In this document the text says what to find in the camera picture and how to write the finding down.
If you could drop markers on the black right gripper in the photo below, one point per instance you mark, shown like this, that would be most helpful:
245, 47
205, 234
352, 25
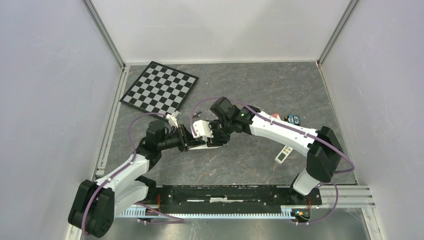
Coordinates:
217, 141

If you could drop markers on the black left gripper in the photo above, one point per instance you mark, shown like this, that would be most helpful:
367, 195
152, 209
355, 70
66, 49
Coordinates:
186, 139

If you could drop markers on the white remote with dark buttons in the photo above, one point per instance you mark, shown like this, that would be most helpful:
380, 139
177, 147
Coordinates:
208, 144

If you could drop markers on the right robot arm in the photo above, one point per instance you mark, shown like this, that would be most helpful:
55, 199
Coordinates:
321, 147

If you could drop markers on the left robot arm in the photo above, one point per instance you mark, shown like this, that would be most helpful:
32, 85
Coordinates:
98, 203

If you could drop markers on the white slim remote control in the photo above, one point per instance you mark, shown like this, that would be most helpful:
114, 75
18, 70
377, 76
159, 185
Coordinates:
283, 154

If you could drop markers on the red playing card box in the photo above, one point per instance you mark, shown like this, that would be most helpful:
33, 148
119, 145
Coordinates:
276, 116

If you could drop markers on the black white chessboard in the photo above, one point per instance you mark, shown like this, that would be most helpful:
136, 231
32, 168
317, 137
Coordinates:
159, 89

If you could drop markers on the blue owl figurine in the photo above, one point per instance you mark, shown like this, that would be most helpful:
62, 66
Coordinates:
293, 119

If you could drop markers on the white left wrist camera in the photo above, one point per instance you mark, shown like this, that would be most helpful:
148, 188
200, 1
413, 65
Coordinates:
173, 118

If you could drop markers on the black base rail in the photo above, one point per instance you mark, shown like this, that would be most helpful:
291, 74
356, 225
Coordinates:
228, 199

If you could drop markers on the white cable duct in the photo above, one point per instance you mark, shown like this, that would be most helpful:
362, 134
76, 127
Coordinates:
284, 213

